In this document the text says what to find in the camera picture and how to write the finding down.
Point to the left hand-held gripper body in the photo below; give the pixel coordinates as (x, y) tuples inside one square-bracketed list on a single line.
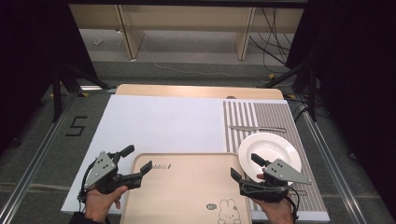
[(104, 174)]

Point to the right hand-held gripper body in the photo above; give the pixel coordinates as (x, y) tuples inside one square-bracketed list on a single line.
[(280, 172)]

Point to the white round plate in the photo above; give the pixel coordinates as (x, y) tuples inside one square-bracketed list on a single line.
[(271, 146)]

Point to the beige tray with rabbit print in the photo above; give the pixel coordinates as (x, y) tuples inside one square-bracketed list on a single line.
[(186, 193)]

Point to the person's left hand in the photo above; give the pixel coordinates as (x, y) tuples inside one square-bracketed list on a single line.
[(99, 203)]

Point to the person's right hand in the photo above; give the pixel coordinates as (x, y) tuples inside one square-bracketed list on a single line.
[(280, 213)]

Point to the grey striped placemat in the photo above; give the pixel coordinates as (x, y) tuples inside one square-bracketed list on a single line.
[(280, 115)]

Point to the black metal stand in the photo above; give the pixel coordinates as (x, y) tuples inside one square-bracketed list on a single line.
[(56, 93), (312, 93)]

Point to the black curtain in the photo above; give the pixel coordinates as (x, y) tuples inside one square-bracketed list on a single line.
[(358, 77), (28, 62)]

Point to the light wooden bench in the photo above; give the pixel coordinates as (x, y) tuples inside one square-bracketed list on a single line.
[(186, 18)]

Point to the aluminium floor rail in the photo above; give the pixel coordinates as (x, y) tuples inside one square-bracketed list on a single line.
[(333, 168), (34, 168)]

